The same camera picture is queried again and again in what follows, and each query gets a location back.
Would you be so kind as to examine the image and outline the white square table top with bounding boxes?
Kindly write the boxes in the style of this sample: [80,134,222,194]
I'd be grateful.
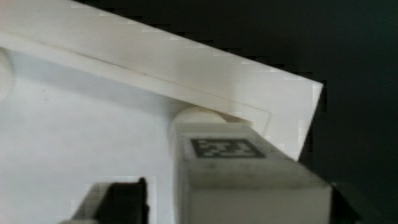
[0,0,322,224]

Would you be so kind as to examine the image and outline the white table leg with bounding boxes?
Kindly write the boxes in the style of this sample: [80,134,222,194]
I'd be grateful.
[171,107,332,224]

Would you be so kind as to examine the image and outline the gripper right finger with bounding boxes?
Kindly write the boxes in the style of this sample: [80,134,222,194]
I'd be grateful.
[329,182,380,224]

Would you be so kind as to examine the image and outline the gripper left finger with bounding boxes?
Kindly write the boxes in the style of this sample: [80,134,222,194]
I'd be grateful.
[59,177,149,224]

